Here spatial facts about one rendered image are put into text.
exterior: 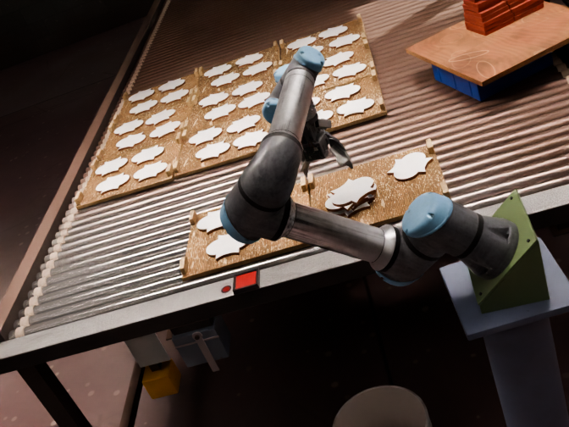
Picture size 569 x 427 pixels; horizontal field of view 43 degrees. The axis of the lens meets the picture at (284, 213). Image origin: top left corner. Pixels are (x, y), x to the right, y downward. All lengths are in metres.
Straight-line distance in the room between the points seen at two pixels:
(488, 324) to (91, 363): 2.40
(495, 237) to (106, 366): 2.38
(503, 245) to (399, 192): 0.53
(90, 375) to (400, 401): 1.76
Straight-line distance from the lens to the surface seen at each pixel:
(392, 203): 2.14
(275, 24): 4.06
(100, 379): 3.64
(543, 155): 2.23
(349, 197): 2.14
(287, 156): 1.55
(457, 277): 1.92
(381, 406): 2.47
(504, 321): 1.78
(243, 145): 2.77
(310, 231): 1.66
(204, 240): 2.32
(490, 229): 1.74
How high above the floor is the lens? 2.10
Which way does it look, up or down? 31 degrees down
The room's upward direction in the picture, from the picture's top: 22 degrees counter-clockwise
